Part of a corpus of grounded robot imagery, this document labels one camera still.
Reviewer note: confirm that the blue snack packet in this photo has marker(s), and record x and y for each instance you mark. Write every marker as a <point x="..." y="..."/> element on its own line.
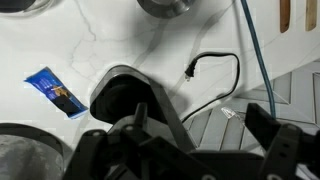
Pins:
<point x="55" y="93"/>

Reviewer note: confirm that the dark wooden spoon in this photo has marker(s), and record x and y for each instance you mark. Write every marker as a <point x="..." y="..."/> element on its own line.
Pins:
<point x="284" y="16"/>

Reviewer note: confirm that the light slotted wooden spatula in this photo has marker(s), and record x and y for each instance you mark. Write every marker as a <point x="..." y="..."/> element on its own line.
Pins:
<point x="311" y="15"/>

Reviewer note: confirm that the steel utensil holder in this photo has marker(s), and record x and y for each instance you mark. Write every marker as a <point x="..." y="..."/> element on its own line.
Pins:
<point x="26" y="156"/>

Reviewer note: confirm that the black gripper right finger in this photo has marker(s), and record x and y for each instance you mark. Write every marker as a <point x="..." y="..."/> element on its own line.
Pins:
<point x="286" y="150"/>

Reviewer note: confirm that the black coffee maker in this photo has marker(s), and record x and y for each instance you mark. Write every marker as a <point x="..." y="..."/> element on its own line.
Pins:
<point x="123" y="96"/>

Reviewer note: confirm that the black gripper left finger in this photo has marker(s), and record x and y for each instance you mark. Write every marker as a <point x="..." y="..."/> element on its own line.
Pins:
<point x="140" y="156"/>

